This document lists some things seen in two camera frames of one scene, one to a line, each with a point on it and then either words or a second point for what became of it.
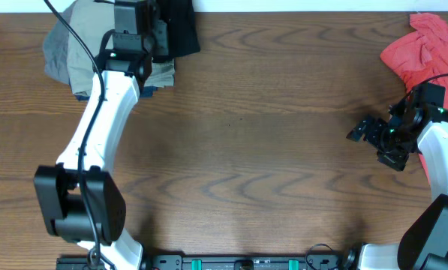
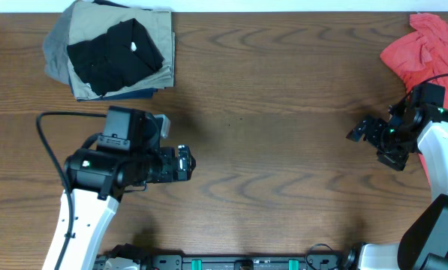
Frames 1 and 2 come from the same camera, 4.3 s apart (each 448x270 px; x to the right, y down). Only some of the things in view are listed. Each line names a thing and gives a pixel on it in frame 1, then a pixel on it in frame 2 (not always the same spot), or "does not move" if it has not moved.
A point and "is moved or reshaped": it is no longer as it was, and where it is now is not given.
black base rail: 220,262 does not move
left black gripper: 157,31 → 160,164
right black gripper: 376,141 does not move
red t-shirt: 433,53 does not move
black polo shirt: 182,34 is moved or reshaped
